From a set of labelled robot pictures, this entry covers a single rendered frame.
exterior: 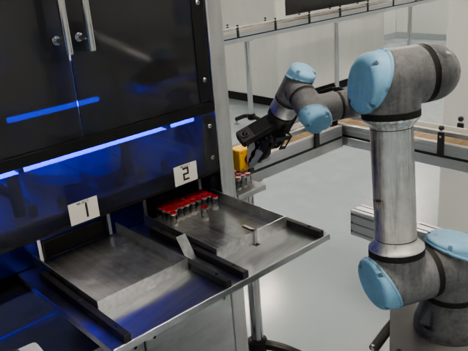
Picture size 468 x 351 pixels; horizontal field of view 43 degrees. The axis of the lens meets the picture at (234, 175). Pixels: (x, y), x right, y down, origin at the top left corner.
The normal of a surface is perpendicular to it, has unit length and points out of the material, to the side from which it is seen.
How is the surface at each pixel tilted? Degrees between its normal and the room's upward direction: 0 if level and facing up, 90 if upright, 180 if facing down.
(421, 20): 90
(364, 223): 90
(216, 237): 0
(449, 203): 90
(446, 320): 73
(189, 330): 90
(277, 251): 0
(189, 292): 0
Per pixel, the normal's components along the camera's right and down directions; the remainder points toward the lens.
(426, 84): 0.34, 0.45
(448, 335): -0.29, 0.06
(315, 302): -0.07, -0.93
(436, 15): -0.74, 0.29
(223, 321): 0.67, 0.22
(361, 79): -0.95, 0.05
